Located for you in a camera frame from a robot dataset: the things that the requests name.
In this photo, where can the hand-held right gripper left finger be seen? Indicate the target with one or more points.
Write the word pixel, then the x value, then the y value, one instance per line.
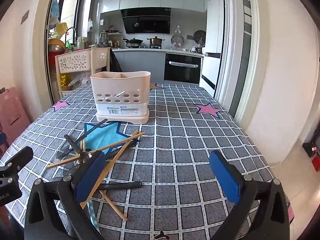
pixel 90 177

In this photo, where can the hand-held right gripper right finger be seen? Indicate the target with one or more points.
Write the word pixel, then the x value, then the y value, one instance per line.
pixel 225 177

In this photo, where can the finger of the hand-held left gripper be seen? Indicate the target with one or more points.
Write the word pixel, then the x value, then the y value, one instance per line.
pixel 17 158

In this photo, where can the wooden chopstick blue floral end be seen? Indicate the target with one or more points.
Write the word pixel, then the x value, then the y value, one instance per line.
pixel 93 217

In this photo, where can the wooden utensil holder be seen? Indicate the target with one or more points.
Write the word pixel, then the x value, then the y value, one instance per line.
pixel 120 90

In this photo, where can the grey plaid star tablecloth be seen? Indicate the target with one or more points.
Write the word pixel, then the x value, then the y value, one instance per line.
pixel 180 142

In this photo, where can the red and black floor object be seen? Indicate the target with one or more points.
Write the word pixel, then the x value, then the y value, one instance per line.
pixel 312 152

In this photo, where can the beige perforated storage cart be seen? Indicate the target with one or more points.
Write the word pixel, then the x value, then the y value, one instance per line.
pixel 75 61

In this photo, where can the black hanging garment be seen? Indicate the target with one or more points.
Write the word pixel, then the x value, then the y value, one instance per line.
pixel 115 63

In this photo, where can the stainless steel bowl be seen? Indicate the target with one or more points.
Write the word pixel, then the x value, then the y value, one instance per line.
pixel 56 48

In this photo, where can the black built-in oven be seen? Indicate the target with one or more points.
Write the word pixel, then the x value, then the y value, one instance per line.
pixel 182 67

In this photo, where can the white countertop appliance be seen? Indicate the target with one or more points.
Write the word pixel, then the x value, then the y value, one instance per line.
pixel 196 50

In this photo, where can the glass kettle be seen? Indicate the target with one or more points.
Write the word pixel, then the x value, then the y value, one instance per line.
pixel 103 40

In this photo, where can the black kitchen faucet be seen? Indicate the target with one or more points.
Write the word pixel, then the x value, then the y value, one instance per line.
pixel 71 30

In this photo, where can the black wok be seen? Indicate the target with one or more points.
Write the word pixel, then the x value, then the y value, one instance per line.
pixel 133 42

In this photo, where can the round dark steamer rack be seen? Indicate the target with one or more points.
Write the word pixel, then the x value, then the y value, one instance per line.
pixel 200 37

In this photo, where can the round metal steamer rack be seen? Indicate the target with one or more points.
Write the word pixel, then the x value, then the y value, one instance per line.
pixel 177 40

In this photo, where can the white refrigerator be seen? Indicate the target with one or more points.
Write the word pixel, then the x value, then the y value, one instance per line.
pixel 212 30

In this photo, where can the brass cooking pot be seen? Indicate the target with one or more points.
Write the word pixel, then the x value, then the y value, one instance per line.
pixel 155 41

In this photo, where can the black range hood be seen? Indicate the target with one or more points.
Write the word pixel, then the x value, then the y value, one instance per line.
pixel 146 21

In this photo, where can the white sliding door frame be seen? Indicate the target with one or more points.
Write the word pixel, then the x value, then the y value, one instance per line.
pixel 240 42

